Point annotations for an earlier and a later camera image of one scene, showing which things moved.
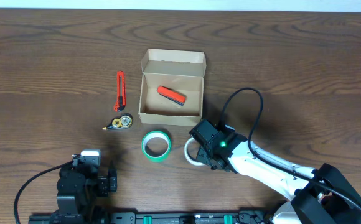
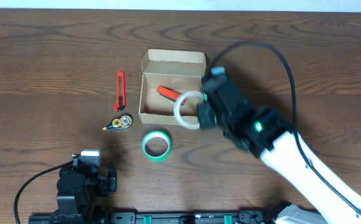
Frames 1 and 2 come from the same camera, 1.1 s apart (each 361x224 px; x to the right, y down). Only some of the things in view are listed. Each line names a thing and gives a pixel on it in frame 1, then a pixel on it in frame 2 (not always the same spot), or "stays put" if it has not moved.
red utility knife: (120, 102) stays put
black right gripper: (201, 153) → (207, 109)
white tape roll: (187, 154) → (177, 109)
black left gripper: (104, 184) stays put
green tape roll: (153, 134) stays put
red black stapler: (175, 96) stays put
